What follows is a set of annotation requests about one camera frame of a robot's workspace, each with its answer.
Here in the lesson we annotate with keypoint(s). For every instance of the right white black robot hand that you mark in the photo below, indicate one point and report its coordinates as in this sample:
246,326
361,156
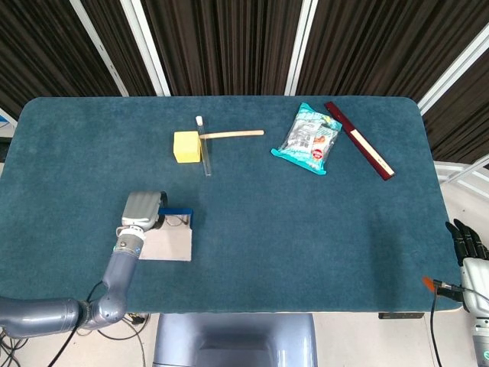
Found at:
475,279

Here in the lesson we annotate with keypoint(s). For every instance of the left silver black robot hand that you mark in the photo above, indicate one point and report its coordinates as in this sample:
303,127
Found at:
141,208

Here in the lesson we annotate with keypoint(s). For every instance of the blue glasses case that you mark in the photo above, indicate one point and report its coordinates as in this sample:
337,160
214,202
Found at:
168,244

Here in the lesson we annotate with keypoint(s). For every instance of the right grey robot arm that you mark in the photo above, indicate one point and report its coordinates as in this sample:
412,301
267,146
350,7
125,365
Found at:
482,340

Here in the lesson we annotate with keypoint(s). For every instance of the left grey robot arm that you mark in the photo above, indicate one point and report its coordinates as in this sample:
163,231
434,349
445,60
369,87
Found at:
118,275

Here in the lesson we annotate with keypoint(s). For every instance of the yellow foam cube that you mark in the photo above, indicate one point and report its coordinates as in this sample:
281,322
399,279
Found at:
186,147

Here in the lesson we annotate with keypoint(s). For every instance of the clear glass test tube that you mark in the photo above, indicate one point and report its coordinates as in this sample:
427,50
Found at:
206,156

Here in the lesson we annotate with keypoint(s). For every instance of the black table control panel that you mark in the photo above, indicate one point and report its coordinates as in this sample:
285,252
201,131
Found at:
401,316

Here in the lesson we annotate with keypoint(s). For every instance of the flat wooden stick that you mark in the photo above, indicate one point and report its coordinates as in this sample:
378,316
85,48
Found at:
237,134

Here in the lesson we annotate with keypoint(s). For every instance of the teal velvet table cloth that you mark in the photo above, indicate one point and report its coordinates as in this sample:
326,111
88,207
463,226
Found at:
267,229

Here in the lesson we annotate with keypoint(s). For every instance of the white blue board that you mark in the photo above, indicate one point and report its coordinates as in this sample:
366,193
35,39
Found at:
5,124

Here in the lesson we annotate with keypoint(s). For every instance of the blue-grey robot torso base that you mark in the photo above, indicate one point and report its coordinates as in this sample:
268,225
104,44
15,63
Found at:
235,340

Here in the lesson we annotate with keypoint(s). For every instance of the dark red folded fan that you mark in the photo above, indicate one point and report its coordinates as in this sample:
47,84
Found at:
363,143

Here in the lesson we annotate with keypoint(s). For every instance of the teal snack bag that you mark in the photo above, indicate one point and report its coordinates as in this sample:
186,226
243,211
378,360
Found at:
305,141

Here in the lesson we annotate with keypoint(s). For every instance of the dark brown pleated curtain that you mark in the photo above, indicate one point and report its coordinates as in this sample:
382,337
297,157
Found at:
229,46

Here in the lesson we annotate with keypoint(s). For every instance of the white metal floor frame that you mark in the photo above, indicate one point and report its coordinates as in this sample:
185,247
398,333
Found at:
462,174

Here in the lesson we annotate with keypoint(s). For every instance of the wide white frame post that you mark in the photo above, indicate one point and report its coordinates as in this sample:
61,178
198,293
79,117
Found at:
145,47

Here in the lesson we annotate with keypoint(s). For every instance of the thin white frame post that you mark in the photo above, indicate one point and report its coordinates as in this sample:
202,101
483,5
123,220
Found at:
99,47

